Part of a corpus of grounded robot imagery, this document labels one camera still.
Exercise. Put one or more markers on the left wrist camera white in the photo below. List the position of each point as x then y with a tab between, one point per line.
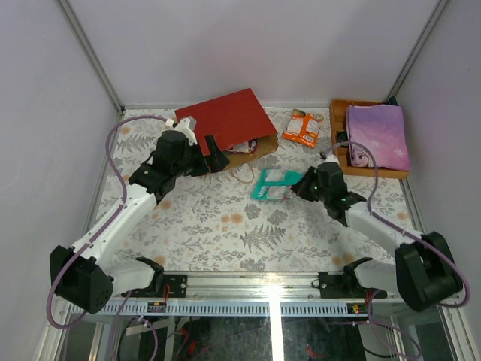
186	126

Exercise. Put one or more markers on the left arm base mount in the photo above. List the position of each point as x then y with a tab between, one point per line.
165	284

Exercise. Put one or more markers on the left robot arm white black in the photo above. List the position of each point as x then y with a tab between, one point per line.
82	274

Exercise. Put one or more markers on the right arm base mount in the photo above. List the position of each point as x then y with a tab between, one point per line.
342	285

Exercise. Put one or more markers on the red brown paper bag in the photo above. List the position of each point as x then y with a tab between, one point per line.
233	119

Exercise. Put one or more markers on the black object in tray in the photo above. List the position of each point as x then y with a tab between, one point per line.
342	136

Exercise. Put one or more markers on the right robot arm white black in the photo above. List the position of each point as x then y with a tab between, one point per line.
423	273

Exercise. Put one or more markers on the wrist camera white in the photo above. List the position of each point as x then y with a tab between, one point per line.
186	126
328	157

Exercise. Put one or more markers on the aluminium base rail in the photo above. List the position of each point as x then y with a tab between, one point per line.
218	294

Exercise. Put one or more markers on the orange wooden tray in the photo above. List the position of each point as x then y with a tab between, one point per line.
337	112

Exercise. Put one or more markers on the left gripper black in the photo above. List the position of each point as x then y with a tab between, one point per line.
201	162

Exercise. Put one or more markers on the purple snack packet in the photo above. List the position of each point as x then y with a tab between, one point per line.
248	147

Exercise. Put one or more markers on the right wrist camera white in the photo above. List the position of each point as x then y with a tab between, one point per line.
328	157

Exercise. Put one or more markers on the purple princess cloth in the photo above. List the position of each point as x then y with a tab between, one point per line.
377	137

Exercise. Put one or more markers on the orange snack packet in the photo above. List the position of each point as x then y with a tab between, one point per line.
303	128

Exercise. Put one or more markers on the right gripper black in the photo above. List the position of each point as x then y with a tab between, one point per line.
301	188

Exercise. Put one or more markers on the teal snack packet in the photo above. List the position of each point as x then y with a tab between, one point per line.
274	184

